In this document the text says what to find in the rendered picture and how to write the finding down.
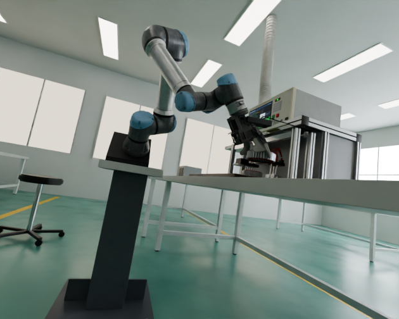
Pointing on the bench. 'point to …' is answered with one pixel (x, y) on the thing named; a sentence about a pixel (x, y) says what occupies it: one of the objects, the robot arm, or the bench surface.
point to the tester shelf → (311, 125)
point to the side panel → (339, 158)
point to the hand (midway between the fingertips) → (261, 158)
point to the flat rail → (270, 138)
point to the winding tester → (302, 107)
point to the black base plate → (220, 175)
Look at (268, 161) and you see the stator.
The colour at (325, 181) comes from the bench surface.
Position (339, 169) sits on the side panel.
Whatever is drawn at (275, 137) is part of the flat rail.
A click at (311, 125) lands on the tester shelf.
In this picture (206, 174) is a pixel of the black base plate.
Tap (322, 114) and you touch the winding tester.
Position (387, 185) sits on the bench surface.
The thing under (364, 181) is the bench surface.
